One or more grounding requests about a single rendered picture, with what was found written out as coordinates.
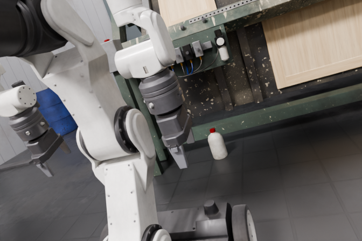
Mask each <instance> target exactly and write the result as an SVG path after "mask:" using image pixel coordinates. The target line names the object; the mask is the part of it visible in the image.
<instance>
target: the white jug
mask: <svg viewBox="0 0 362 241"><path fill-rule="evenodd" d="M210 133H211V134H210V135H209V136H208V143H209V146H210V149H211V152H212V155H213V157H214V159H216V160H220V159H223V158H225V157H227V155H228V153H227V150H226V146H225V143H224V140H223V137H222V135H221V134H220V133H219V132H216V131H215V128H212V129H210Z"/></svg>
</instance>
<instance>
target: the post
mask: <svg viewBox="0 0 362 241"><path fill-rule="evenodd" d="M113 74H114V77H115V80H116V82H117V85H118V87H119V90H120V92H121V95H122V97H123V99H124V101H125V102H126V104H127V105H129V106H131V107H133V108H135V109H138V110H139V111H140V108H139V106H138V103H137V100H136V97H135V95H134V92H133V90H132V87H131V85H130V82H129V79H125V78H124V77H123V76H121V74H120V73H119V72H118V71H116V72H113ZM155 152H156V150H155ZM162 173H163V167H162V165H161V162H160V160H159V157H158V155H157V152H156V161H155V168H154V176H158V175H162Z"/></svg>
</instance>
